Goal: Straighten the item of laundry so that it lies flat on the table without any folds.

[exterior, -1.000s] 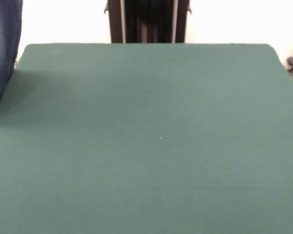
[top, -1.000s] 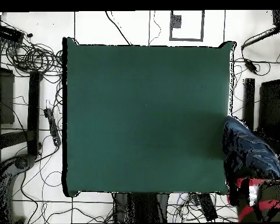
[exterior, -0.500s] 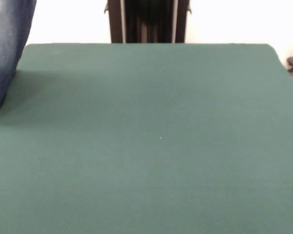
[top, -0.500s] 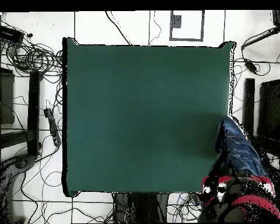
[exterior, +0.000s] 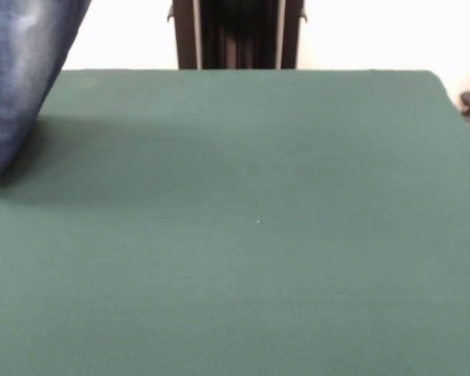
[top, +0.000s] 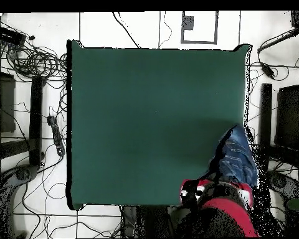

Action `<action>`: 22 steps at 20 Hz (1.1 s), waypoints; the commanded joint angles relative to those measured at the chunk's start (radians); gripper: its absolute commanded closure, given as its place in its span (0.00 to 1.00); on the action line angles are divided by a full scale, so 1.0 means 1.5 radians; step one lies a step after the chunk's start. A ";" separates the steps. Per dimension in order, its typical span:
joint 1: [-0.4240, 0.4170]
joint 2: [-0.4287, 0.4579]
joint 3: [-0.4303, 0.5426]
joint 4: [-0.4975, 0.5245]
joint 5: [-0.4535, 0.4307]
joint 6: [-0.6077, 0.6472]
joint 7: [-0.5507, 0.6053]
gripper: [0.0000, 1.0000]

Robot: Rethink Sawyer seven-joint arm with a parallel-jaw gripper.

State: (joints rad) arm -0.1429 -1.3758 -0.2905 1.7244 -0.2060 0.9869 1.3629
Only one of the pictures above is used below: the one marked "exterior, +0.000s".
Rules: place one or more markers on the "blue denim jeans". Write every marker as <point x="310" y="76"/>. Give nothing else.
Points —
<point x="19" y="78"/>

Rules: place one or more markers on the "dark green table cloth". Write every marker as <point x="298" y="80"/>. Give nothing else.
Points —
<point x="235" y="254"/>

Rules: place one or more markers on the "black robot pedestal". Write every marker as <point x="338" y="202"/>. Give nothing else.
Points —
<point x="188" y="39"/>

